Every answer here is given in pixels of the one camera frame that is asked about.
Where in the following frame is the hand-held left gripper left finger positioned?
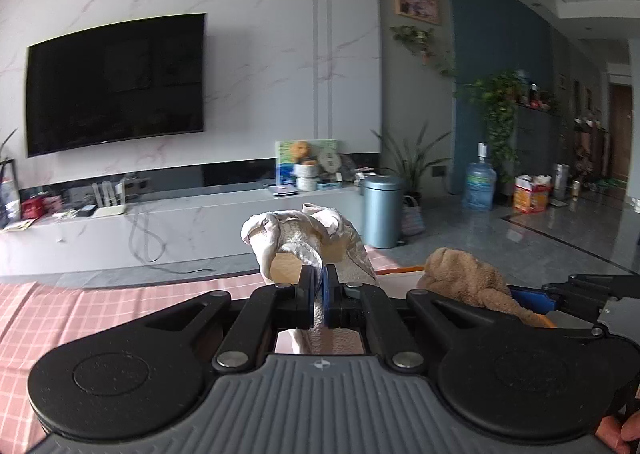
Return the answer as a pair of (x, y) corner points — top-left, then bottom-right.
(144, 266), (319, 371)

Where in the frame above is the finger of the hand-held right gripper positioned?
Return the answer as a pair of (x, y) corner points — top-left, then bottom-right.
(509, 274), (609, 315)

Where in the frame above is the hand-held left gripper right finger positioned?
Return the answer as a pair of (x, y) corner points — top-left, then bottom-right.
(322, 266), (494, 373)

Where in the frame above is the cream fleece-lined soft cloth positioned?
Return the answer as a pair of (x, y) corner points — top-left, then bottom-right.
(240, 203), (379, 356)

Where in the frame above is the brown fluffy plush towel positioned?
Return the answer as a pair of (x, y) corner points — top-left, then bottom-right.
(421, 247), (552, 329)

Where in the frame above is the person's right hand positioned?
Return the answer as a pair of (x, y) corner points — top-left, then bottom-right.
(596, 408), (640, 454)

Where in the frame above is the blue metal trash can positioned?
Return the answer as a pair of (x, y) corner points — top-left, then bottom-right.
(360, 174), (407, 250)

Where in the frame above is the red printed carton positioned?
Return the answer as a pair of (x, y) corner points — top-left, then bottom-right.
(512, 174), (554, 215)

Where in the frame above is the woven basket bag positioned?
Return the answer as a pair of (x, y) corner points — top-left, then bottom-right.
(400, 195), (426, 237)

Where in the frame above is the blue water dispenser bottle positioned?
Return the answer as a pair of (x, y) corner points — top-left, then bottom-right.
(462, 143), (499, 213)

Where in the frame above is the white marble television console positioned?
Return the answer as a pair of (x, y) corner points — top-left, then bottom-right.
(0, 181), (382, 277)

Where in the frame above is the green and blue painting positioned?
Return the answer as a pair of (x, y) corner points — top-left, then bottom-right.
(274, 138), (339, 193)

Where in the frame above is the round paper fan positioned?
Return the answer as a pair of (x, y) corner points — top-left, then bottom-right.
(320, 150), (344, 183)

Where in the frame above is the brown teddy bear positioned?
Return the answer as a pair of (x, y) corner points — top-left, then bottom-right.
(290, 140), (314, 165)

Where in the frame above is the dark grey cabinet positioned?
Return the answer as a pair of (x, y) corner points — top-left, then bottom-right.
(512, 102), (567, 205)

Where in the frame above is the long-leaved potted plant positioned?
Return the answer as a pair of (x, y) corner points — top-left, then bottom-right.
(372, 121), (454, 205)

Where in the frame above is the brown wooden door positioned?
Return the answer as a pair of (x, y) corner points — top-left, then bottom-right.
(609, 84), (634, 181)

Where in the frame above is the trailing pothos plant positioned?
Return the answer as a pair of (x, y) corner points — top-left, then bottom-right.
(457, 70), (527, 185)

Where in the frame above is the white router with antennas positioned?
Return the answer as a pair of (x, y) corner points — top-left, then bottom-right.
(91, 179), (129, 219)

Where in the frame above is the pink checked tablecloth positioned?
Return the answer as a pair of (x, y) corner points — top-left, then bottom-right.
(0, 244), (402, 441)

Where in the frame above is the hanging vine plant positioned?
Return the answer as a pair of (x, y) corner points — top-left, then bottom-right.
(389, 25), (457, 80)

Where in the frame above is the black power cable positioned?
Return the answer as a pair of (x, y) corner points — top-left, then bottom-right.
(127, 213), (217, 275)

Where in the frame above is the black wall television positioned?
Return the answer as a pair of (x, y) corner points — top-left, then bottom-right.
(25, 12), (208, 159)

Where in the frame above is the wooden picture frame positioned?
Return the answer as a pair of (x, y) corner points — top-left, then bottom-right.
(393, 0), (442, 26)

